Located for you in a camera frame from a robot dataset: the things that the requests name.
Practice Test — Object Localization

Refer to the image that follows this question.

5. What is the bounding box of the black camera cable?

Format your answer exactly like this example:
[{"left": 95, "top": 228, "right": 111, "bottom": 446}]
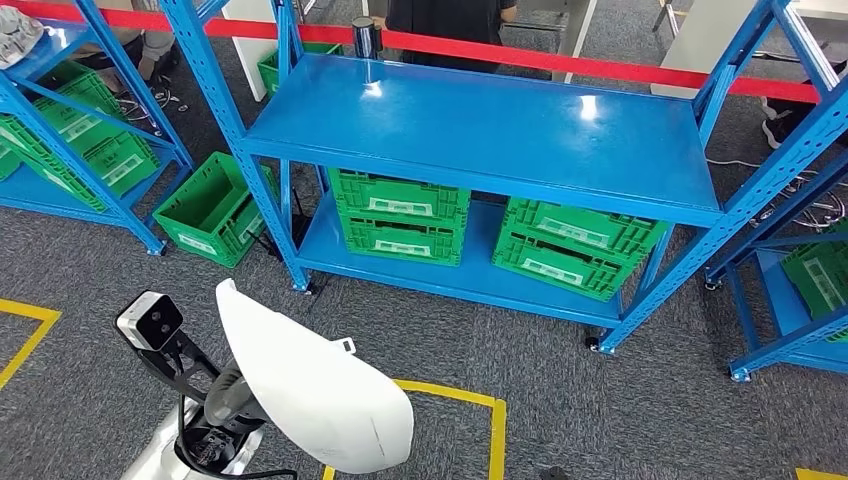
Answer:
[{"left": 173, "top": 394, "right": 299, "bottom": 480}]

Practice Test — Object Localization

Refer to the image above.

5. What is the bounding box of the black router with antennas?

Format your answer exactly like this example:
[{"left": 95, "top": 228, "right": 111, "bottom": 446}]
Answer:
[{"left": 254, "top": 188, "right": 313, "bottom": 261}]

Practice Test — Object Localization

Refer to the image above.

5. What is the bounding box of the red barrier belt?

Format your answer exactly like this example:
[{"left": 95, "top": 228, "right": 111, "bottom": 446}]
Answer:
[{"left": 0, "top": 0, "right": 823, "bottom": 105}]

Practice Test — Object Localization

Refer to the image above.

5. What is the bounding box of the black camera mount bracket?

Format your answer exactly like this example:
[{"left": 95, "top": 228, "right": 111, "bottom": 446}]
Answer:
[{"left": 135, "top": 331, "right": 223, "bottom": 405}]

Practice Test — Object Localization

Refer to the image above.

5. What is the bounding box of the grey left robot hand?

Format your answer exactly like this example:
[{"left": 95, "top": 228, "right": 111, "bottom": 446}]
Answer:
[{"left": 203, "top": 362, "right": 270, "bottom": 429}]

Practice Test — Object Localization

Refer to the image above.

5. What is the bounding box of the grey moulded plastic part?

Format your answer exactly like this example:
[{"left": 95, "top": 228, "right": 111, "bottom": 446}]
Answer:
[{"left": 0, "top": 5, "right": 46, "bottom": 72}]

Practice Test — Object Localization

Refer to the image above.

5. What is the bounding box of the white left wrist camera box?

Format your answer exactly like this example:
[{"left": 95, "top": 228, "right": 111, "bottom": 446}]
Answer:
[{"left": 115, "top": 290, "right": 185, "bottom": 352}]

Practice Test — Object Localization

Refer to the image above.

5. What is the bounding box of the black barrier post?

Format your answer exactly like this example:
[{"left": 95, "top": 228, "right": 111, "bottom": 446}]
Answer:
[{"left": 351, "top": 16, "right": 384, "bottom": 61}]

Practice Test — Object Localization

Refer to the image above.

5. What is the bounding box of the white plastic shell part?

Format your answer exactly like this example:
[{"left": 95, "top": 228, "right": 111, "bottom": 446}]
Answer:
[{"left": 215, "top": 278, "right": 415, "bottom": 476}]

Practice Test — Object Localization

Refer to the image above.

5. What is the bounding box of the chrome chair base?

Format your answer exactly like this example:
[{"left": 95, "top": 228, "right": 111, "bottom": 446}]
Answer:
[
  {"left": 115, "top": 72, "right": 190, "bottom": 124},
  {"left": 751, "top": 168, "right": 848, "bottom": 232}
]

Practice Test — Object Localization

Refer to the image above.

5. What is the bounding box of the person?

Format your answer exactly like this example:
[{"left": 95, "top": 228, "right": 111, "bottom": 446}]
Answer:
[
  {"left": 369, "top": 0, "right": 519, "bottom": 75},
  {"left": 760, "top": 39, "right": 848, "bottom": 150},
  {"left": 69, "top": 0, "right": 179, "bottom": 91}
]

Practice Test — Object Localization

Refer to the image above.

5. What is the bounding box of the blue metal shelf rack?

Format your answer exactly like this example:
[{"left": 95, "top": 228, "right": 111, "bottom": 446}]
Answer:
[
  {"left": 0, "top": 0, "right": 195, "bottom": 257},
  {"left": 703, "top": 148, "right": 848, "bottom": 384},
  {"left": 158, "top": 0, "right": 848, "bottom": 356}
]

